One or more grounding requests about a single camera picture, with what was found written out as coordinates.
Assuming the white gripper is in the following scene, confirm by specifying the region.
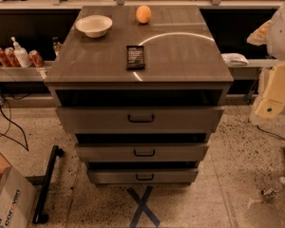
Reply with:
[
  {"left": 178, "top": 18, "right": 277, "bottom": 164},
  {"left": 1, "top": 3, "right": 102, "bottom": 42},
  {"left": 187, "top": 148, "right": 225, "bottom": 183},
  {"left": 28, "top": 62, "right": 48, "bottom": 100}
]
[{"left": 247, "top": 20, "right": 285, "bottom": 124}]

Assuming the grey drawer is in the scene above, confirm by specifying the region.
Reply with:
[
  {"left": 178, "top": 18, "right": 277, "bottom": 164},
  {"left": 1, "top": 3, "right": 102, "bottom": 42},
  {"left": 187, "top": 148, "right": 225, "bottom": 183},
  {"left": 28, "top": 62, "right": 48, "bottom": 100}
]
[
  {"left": 56, "top": 106, "right": 224, "bottom": 134},
  {"left": 86, "top": 168, "right": 199, "bottom": 184},
  {"left": 75, "top": 143, "right": 208, "bottom": 162}
]

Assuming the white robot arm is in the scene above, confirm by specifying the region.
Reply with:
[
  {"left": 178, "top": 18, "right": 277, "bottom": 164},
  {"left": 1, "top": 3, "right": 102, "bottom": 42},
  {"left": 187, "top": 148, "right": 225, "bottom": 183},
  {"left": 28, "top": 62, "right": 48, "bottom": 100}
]
[{"left": 247, "top": 2, "right": 285, "bottom": 124}]

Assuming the grey drawer cabinet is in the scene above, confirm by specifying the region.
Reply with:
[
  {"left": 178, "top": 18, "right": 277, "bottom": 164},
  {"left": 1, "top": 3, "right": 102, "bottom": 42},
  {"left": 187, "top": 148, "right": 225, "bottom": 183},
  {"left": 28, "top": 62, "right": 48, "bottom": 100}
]
[{"left": 45, "top": 6, "right": 233, "bottom": 184}]

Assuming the grey bottom drawer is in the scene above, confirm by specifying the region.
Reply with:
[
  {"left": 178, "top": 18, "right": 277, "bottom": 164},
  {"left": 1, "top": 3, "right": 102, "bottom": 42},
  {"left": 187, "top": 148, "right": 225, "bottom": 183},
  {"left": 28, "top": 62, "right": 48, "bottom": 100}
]
[{"left": 86, "top": 168, "right": 199, "bottom": 184}]

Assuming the grey top drawer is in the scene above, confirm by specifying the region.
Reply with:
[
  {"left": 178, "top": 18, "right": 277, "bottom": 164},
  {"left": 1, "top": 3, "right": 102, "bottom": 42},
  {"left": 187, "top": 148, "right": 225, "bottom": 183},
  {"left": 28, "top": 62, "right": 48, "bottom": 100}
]
[{"left": 56, "top": 106, "right": 224, "bottom": 134}]

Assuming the red soda can middle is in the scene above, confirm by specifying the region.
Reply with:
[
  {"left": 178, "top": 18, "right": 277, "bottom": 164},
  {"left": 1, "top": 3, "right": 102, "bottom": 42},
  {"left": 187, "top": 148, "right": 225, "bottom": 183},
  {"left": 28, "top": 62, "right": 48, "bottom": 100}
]
[{"left": 5, "top": 47, "right": 20, "bottom": 67}]

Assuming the red soda can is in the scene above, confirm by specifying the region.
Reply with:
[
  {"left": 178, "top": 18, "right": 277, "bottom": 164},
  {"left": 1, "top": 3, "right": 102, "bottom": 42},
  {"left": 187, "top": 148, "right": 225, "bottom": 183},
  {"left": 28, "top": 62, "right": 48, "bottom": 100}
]
[
  {"left": 28, "top": 50, "right": 45, "bottom": 67},
  {"left": 0, "top": 48, "right": 10, "bottom": 67},
  {"left": 5, "top": 47, "right": 20, "bottom": 67}
]

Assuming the white folded cloth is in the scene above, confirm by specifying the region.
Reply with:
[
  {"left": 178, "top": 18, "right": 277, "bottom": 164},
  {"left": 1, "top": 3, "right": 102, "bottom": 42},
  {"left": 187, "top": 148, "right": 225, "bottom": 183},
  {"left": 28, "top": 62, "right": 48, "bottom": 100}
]
[{"left": 221, "top": 53, "right": 249, "bottom": 66}]

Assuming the orange fruit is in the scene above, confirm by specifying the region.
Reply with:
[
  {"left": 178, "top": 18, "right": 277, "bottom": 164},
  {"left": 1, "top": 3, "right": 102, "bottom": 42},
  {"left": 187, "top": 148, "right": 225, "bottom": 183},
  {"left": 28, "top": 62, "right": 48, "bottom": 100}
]
[{"left": 136, "top": 6, "right": 151, "bottom": 24}]

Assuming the black snack bar packet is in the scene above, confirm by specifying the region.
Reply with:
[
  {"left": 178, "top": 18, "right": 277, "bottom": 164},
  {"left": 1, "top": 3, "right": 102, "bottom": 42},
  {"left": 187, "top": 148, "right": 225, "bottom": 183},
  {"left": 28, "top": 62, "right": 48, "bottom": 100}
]
[{"left": 126, "top": 46, "right": 145, "bottom": 70}]

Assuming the clear plastic bottle on floor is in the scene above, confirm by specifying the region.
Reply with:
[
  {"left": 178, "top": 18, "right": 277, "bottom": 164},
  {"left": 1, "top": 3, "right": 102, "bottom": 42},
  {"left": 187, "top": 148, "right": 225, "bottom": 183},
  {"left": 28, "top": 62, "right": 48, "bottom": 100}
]
[{"left": 261, "top": 177, "right": 285, "bottom": 200}]

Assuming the white bowl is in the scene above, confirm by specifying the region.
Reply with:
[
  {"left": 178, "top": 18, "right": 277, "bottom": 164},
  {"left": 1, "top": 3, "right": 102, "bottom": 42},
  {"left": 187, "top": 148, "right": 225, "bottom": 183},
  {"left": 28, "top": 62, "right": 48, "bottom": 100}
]
[{"left": 75, "top": 15, "right": 113, "bottom": 38}]

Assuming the small dark bottle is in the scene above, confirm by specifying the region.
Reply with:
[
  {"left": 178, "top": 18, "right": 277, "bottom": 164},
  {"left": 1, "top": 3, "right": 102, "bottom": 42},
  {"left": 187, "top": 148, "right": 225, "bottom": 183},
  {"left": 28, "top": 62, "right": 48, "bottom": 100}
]
[{"left": 52, "top": 37, "right": 61, "bottom": 56}]

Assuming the red soda can right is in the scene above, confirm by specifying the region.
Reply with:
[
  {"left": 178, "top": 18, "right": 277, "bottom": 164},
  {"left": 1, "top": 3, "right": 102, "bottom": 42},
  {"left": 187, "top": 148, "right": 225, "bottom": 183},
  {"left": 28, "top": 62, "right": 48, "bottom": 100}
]
[{"left": 28, "top": 50, "right": 45, "bottom": 67}]

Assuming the white pump bottle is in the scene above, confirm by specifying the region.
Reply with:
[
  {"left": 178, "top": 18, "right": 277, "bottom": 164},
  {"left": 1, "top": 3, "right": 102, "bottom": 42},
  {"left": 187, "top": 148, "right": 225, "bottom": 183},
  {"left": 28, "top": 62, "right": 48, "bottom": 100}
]
[{"left": 11, "top": 37, "right": 32, "bottom": 67}]

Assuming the red soda can left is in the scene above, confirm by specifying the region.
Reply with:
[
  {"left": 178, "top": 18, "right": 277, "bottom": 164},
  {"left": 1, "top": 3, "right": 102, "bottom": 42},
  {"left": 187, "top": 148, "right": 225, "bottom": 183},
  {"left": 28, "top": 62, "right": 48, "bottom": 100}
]
[{"left": 0, "top": 48, "right": 10, "bottom": 67}]

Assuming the black metal stand bar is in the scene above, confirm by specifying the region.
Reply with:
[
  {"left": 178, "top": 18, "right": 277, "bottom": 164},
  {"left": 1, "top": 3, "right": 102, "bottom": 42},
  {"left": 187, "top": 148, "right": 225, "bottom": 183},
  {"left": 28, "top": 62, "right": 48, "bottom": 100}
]
[{"left": 32, "top": 145, "right": 64, "bottom": 224}]

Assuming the cardboard box with logo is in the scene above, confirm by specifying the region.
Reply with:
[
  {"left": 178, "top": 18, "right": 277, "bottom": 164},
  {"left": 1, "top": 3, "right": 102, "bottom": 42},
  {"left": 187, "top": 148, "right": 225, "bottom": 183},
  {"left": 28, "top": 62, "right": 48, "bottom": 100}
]
[{"left": 0, "top": 153, "right": 36, "bottom": 228}]

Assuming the black floor cable left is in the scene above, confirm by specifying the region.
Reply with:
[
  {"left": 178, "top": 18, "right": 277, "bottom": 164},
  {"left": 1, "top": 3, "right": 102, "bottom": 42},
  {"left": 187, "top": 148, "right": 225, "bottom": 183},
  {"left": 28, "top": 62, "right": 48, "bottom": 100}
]
[{"left": 0, "top": 85, "right": 30, "bottom": 152}]

